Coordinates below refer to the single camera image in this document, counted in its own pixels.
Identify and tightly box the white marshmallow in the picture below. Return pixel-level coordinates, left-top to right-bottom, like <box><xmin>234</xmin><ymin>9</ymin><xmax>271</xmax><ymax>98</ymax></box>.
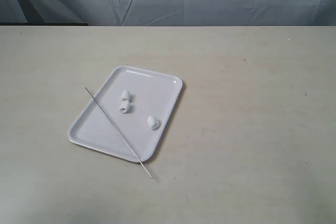
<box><xmin>147</xmin><ymin>115</ymin><xmax>160</xmax><ymax>130</ymax></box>
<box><xmin>119</xmin><ymin>100</ymin><xmax>130</xmax><ymax>114</ymax></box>
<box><xmin>121</xmin><ymin>90</ymin><xmax>131</xmax><ymax>101</ymax></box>

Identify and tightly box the thin metal skewer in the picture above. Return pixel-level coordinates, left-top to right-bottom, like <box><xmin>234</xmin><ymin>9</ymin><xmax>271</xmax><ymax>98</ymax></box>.
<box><xmin>85</xmin><ymin>87</ymin><xmax>153</xmax><ymax>179</ymax></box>

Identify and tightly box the white rectangular plastic tray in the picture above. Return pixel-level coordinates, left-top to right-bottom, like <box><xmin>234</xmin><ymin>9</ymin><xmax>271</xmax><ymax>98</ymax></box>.
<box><xmin>68</xmin><ymin>66</ymin><xmax>183</xmax><ymax>163</ymax></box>

